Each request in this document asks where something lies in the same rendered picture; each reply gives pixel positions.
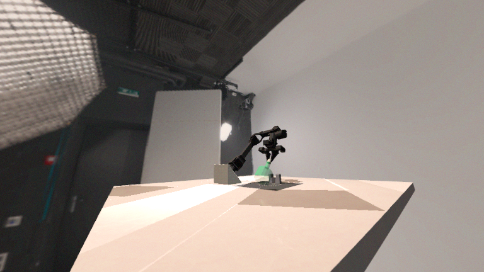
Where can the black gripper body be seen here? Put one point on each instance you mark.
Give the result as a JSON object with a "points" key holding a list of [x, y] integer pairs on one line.
{"points": [[269, 148]]}

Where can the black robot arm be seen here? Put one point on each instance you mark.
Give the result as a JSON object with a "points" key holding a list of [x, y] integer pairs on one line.
{"points": [[275, 133]]}

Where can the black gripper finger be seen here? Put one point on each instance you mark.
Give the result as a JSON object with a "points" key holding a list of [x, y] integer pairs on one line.
{"points": [[274, 154], [267, 154]]}

